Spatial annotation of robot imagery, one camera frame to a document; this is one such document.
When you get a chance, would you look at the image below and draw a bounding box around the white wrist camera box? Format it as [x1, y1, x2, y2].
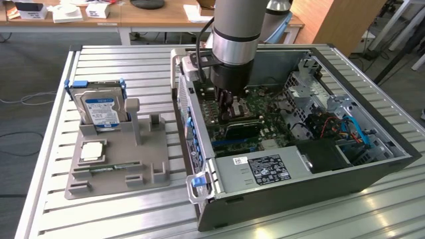
[181, 55, 220, 82]

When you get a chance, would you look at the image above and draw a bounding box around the metal disk bay cage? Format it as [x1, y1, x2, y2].
[281, 56, 336, 130]

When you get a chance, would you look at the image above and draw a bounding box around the gray parts rack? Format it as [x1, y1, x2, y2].
[64, 97, 172, 201]

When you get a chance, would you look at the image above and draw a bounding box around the blue expansion slot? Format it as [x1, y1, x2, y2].
[212, 138, 246, 148]

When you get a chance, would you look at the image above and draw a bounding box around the hard disk with blue caddy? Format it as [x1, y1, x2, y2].
[63, 78, 129, 130]

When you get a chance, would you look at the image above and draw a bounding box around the small white printed box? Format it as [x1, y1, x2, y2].
[85, 2, 111, 19]

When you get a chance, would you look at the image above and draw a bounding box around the black metal leg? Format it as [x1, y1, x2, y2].
[372, 21, 425, 85]

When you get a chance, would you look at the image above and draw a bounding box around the white floor device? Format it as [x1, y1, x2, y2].
[350, 30, 378, 54]

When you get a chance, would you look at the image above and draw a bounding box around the flat white box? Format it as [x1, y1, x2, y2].
[52, 3, 83, 24]

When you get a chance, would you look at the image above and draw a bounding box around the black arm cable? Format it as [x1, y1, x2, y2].
[194, 18, 216, 82]

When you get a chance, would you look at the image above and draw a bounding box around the loose silver CPU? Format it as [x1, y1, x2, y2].
[80, 143, 103, 161]

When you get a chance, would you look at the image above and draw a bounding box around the gray power supply unit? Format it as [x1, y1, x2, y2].
[212, 145, 314, 194]

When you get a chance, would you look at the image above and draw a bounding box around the red orange black wire bundle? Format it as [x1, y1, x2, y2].
[318, 116, 361, 144]

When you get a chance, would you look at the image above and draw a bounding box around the black round pad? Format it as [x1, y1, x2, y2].
[129, 0, 167, 10]

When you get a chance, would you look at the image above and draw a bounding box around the loose green RAM stick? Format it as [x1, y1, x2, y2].
[73, 163, 140, 173]

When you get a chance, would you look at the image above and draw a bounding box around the green motherboard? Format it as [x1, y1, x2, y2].
[194, 86, 294, 159]

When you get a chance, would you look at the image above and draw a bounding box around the white floor cable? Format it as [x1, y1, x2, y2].
[0, 90, 57, 105]

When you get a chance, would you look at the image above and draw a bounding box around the chipset heatsink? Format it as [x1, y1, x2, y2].
[261, 139, 282, 150]

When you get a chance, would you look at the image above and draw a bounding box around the blue SATA wire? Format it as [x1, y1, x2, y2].
[344, 116, 374, 150]

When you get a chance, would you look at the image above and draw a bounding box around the wooden desk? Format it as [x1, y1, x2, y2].
[0, 0, 305, 47]

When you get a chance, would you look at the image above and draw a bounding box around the white box with black insert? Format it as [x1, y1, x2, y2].
[15, 1, 48, 20]

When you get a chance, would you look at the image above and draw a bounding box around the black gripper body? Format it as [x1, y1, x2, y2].
[209, 62, 256, 95]

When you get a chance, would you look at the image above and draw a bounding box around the blue case latch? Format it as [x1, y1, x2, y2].
[192, 175, 208, 188]

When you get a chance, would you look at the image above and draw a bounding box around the black open PC case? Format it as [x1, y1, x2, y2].
[169, 44, 420, 232]

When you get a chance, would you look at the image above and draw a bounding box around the white paper stack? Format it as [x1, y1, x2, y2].
[182, 4, 213, 23]

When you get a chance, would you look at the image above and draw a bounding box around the wooden cabinet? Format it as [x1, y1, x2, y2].
[290, 0, 389, 58]

